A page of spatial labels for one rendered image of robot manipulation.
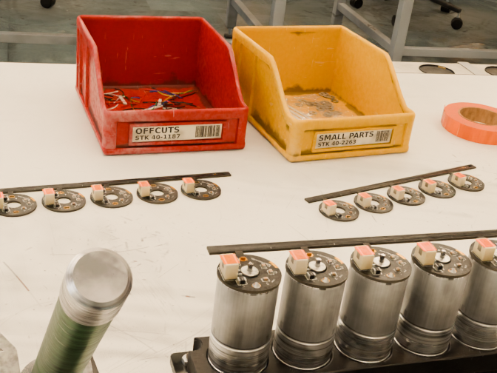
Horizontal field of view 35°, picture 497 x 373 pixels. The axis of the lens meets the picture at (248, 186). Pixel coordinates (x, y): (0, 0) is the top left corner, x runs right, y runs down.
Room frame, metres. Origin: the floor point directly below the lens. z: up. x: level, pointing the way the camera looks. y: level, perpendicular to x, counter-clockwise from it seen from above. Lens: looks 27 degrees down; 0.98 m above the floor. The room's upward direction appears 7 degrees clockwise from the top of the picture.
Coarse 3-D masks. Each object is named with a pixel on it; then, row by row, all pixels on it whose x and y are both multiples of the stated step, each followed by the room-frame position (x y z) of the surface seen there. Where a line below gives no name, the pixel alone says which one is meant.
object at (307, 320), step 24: (312, 264) 0.27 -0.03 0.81; (288, 288) 0.26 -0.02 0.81; (312, 288) 0.25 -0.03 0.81; (336, 288) 0.26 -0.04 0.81; (288, 312) 0.26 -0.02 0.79; (312, 312) 0.25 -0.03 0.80; (336, 312) 0.26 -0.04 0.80; (288, 336) 0.26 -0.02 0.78; (312, 336) 0.25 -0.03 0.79; (288, 360) 0.25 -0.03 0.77; (312, 360) 0.25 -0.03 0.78
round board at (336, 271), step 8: (312, 256) 0.27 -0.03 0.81; (320, 256) 0.27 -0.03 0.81; (328, 256) 0.27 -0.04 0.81; (328, 264) 0.27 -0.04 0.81; (336, 264) 0.27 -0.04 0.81; (344, 264) 0.27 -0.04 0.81; (288, 272) 0.26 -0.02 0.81; (312, 272) 0.26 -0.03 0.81; (328, 272) 0.26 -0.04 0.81; (336, 272) 0.26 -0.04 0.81; (344, 272) 0.26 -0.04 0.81; (304, 280) 0.25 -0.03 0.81; (312, 280) 0.26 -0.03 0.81; (320, 280) 0.26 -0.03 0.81; (336, 280) 0.26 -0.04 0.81; (344, 280) 0.26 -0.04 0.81
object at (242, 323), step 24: (216, 288) 0.25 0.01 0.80; (216, 312) 0.25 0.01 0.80; (240, 312) 0.24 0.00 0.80; (264, 312) 0.25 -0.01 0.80; (216, 336) 0.25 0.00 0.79; (240, 336) 0.24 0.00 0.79; (264, 336) 0.25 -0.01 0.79; (216, 360) 0.25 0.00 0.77; (240, 360) 0.24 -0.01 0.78; (264, 360) 0.25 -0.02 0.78
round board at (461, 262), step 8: (440, 248) 0.29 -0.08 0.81; (448, 248) 0.29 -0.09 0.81; (456, 256) 0.29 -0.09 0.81; (464, 256) 0.29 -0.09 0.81; (416, 264) 0.28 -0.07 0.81; (440, 264) 0.28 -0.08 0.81; (448, 264) 0.28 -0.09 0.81; (456, 264) 0.28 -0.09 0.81; (464, 264) 0.28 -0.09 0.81; (432, 272) 0.27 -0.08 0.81; (440, 272) 0.27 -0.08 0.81; (448, 272) 0.27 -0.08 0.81; (456, 272) 0.27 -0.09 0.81; (464, 272) 0.28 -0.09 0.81
